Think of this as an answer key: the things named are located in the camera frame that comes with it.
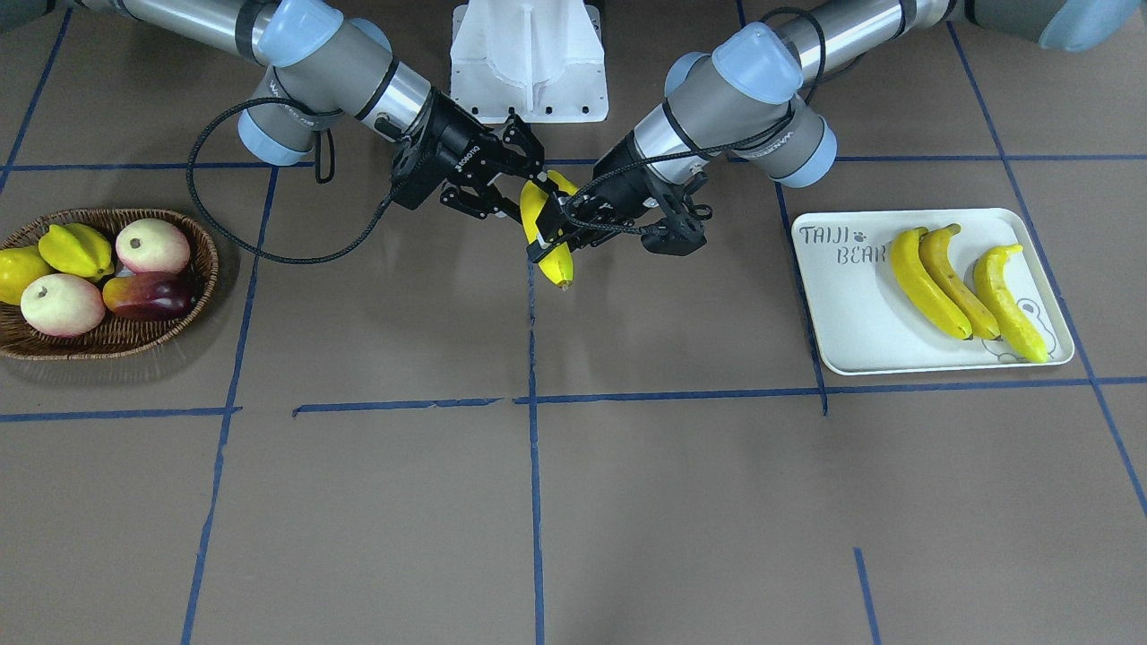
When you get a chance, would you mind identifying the brown wicker basket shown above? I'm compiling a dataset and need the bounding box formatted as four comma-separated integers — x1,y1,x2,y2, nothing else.
1,208,219,362

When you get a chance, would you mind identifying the dark red mango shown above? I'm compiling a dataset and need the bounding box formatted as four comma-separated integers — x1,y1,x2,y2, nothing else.
102,272,195,323

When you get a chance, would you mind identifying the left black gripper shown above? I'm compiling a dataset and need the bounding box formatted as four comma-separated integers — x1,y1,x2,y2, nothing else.
526,165,711,264

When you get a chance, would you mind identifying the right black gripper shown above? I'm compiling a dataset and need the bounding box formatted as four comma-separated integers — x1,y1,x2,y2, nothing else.
391,90,546,223

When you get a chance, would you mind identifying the yellow banana with grey tip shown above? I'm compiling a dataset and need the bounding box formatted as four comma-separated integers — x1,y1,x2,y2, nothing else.
518,181,574,290

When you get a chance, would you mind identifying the white bear tray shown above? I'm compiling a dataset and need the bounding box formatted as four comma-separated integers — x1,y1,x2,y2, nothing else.
791,208,1076,375

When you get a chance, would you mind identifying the yellow green starfruit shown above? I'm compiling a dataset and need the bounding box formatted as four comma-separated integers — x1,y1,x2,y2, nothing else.
37,223,115,282

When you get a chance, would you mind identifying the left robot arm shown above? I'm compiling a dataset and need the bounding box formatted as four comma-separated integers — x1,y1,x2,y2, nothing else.
526,1,1139,264

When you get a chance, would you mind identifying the yellow green mango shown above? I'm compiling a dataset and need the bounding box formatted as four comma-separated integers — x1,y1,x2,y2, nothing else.
1,244,55,305

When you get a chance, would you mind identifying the bright yellow banana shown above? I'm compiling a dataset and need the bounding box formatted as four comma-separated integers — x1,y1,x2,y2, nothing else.
972,244,1050,364

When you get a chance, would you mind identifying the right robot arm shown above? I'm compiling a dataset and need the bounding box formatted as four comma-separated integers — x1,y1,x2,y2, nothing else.
83,1,544,219

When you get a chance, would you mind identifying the yellow banana brown tip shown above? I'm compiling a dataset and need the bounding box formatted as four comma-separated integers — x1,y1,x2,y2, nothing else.
889,226,972,341

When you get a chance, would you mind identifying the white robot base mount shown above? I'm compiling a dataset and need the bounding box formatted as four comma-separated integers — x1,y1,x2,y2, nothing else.
448,1,609,124

